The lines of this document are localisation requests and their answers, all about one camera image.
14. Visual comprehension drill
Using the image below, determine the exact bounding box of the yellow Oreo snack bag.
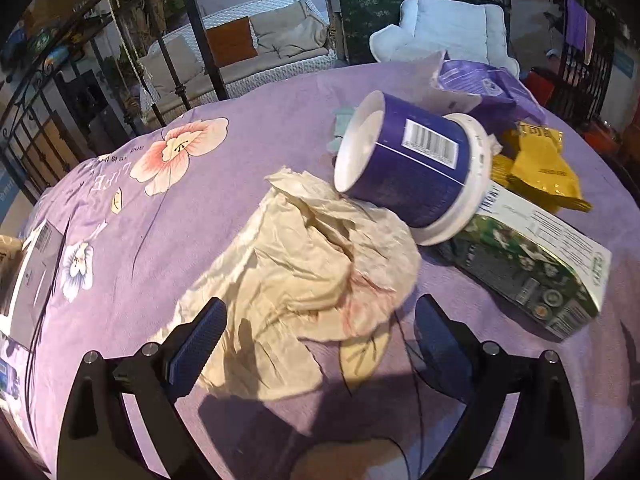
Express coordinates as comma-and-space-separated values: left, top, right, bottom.
490, 122, 592, 214

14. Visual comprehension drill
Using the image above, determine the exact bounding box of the beige paper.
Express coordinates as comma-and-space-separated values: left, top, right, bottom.
154, 168, 420, 401

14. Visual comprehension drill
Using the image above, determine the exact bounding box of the blue white round tub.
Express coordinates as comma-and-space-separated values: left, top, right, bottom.
333, 90, 491, 246

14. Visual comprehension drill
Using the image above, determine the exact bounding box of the light green cloth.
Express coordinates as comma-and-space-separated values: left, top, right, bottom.
326, 106, 355, 155

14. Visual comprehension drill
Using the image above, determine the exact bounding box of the green white carton box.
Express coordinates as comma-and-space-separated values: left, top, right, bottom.
438, 183, 612, 340

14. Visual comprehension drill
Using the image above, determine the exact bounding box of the grey flat box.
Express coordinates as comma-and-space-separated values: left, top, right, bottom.
1, 220, 63, 348

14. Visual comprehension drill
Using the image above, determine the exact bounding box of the purple floral bed sheet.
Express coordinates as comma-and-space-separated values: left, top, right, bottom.
28, 64, 639, 479

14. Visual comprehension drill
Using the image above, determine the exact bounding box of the purple plastic package bag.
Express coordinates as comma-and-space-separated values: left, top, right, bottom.
438, 60, 546, 136

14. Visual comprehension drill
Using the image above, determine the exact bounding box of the red plastic stool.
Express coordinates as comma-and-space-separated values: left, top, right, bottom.
524, 67, 558, 107

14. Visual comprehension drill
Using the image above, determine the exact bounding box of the black metal rack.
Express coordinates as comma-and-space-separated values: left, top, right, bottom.
549, 0, 616, 127

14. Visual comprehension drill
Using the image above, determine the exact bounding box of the white padded lounge chair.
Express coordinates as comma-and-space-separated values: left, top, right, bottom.
369, 0, 520, 77

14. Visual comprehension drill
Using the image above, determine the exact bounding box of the orange sofa cushion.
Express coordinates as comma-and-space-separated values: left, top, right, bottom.
206, 18, 257, 67

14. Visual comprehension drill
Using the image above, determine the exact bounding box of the purple hanging towel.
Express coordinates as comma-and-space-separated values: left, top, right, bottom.
565, 0, 588, 51

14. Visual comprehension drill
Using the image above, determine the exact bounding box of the white wicker sofa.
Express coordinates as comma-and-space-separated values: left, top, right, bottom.
138, 0, 337, 128

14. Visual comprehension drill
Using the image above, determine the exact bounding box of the dark green cabinet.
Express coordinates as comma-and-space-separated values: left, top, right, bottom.
328, 0, 404, 65

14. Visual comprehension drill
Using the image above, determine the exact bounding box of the black metal bed frame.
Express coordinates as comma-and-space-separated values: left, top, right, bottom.
1, 0, 229, 203

